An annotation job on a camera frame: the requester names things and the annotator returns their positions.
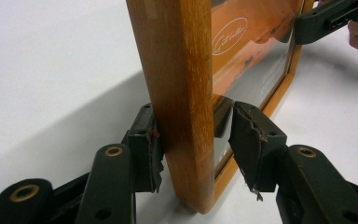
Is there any wooden photo frame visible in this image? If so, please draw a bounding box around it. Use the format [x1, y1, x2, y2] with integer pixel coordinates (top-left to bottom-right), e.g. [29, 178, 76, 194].
[125, 0, 317, 216]

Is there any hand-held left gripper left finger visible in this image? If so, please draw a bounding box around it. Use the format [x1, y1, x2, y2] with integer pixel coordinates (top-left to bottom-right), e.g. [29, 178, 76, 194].
[79, 103, 166, 224]

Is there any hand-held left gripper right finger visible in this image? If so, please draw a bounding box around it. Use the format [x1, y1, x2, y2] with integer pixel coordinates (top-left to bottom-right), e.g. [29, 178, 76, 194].
[227, 100, 358, 224]

